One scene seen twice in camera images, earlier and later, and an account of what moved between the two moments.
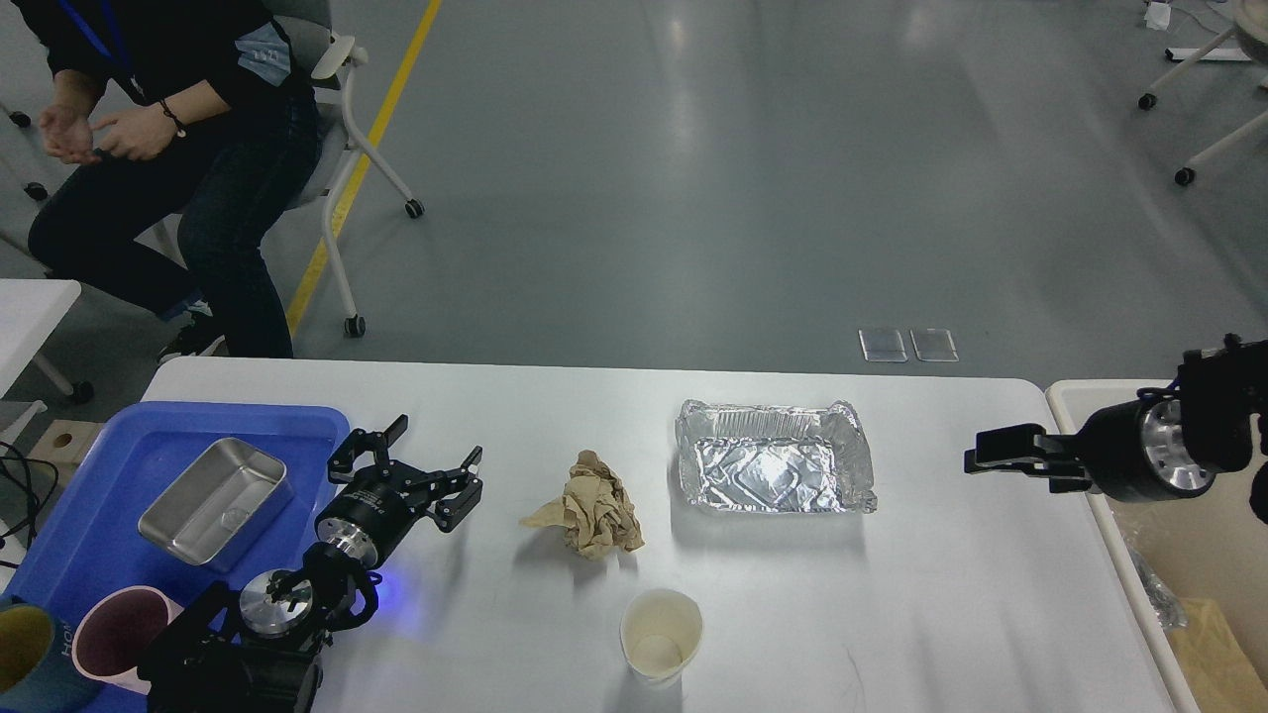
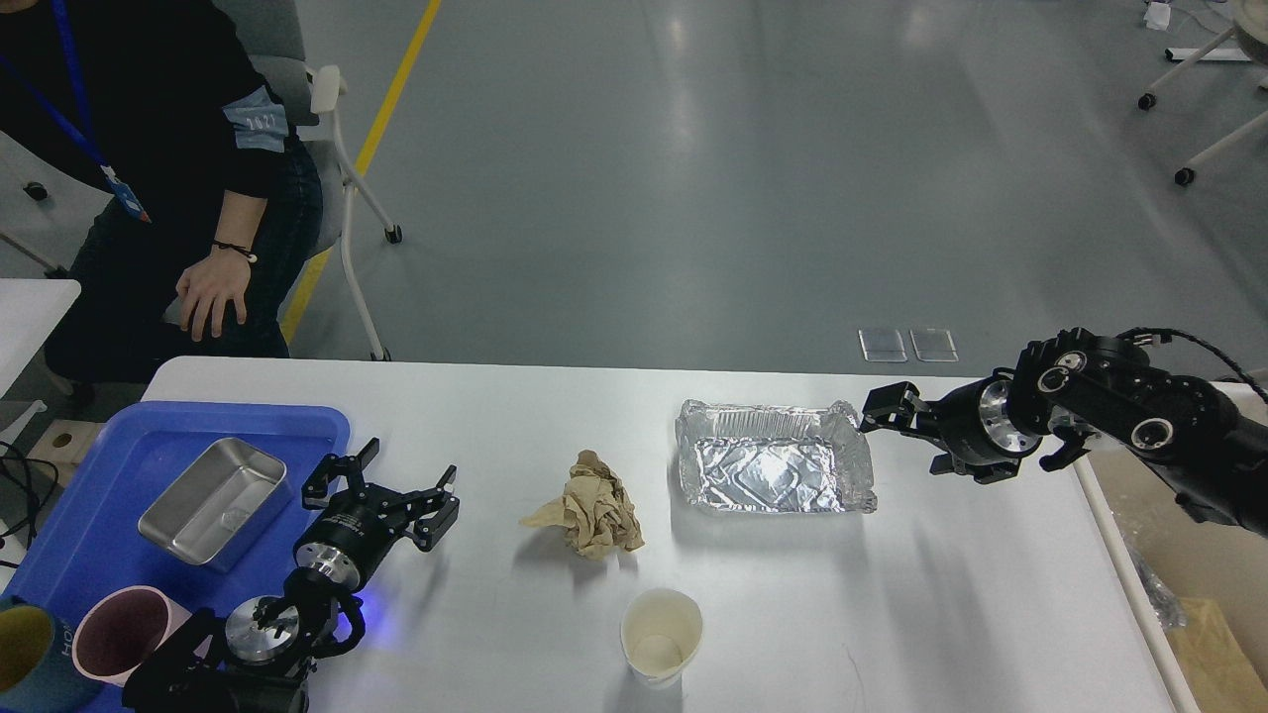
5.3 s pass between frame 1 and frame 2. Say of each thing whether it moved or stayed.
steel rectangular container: stayed
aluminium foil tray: stayed
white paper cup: stayed
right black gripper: moved
